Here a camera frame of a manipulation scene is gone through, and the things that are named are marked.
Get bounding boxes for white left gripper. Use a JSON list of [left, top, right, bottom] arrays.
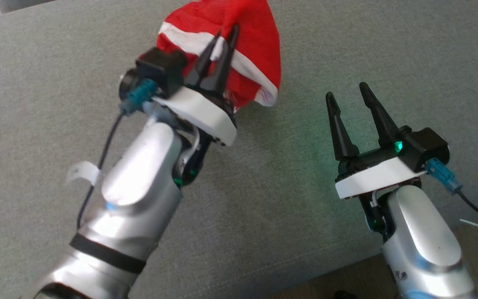
[[152, 24, 240, 147]]

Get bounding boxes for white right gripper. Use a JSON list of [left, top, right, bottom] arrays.
[[326, 82, 426, 200]]

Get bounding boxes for red shorts with white stripe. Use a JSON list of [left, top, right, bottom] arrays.
[[139, 0, 282, 112]]

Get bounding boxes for grey fabric ottoman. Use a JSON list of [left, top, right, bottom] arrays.
[[0, 0, 478, 299]]

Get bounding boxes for black cable with teal plug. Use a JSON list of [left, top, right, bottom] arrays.
[[425, 158, 478, 227], [76, 79, 158, 229]]

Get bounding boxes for white cable label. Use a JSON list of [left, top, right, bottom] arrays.
[[66, 161, 100, 186]]

